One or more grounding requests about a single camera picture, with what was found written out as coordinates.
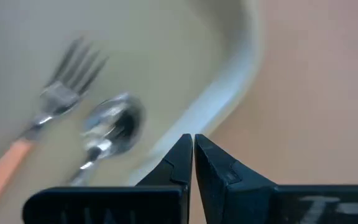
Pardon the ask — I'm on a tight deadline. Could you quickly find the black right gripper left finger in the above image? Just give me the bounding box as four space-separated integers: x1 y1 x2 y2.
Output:
22 133 194 224

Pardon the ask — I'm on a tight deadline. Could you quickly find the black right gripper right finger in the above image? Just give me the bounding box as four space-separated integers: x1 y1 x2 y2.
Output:
194 133 358 224

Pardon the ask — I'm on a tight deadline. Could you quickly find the spoon with orange handle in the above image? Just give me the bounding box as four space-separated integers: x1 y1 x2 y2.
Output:
63 91 148 187

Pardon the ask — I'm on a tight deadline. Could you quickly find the fork with orange handle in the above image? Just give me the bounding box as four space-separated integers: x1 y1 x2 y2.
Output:
0 35 111 220

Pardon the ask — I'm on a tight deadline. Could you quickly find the beige plastic tray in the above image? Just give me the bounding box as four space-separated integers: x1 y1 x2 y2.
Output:
0 0 264 187

